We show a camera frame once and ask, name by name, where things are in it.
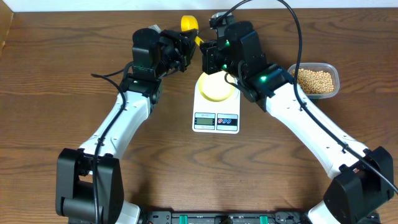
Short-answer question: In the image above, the yellow plastic scoop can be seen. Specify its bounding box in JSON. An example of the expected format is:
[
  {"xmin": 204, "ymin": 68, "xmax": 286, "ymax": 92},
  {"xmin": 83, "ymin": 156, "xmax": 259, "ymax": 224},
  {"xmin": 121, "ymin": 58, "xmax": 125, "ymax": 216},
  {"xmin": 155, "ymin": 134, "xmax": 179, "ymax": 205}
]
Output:
[{"xmin": 180, "ymin": 16, "xmax": 204, "ymax": 46}]

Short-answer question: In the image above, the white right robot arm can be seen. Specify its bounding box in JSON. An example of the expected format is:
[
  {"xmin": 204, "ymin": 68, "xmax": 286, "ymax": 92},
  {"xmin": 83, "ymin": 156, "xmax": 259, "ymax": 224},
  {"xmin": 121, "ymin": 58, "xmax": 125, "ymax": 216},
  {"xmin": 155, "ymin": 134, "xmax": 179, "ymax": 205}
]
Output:
[{"xmin": 200, "ymin": 20, "xmax": 397, "ymax": 223}]

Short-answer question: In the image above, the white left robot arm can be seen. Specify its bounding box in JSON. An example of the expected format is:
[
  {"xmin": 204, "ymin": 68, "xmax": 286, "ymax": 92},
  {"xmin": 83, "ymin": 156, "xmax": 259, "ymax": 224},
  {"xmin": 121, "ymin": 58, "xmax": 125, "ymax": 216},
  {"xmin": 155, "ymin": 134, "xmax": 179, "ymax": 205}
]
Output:
[{"xmin": 55, "ymin": 25, "xmax": 198, "ymax": 223}]

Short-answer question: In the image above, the yellow bowl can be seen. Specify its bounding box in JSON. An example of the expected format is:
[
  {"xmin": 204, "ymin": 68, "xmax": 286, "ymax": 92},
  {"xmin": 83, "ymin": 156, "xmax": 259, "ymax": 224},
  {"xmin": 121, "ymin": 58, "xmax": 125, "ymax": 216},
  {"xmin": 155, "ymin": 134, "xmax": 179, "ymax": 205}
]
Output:
[{"xmin": 198, "ymin": 71, "xmax": 235, "ymax": 102}]

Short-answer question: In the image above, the white digital kitchen scale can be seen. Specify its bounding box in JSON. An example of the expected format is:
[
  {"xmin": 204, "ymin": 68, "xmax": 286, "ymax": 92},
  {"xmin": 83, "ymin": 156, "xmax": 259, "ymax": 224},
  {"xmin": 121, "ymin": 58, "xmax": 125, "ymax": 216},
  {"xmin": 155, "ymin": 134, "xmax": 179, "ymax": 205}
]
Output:
[{"xmin": 192, "ymin": 80, "xmax": 241, "ymax": 134}]

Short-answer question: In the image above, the clear container of soybeans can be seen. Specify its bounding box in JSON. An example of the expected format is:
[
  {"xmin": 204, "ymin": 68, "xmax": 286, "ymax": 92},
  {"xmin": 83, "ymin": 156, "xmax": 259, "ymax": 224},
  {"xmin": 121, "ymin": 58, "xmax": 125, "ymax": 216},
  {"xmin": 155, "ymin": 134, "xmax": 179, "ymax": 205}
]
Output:
[{"xmin": 298, "ymin": 63, "xmax": 340, "ymax": 100}]

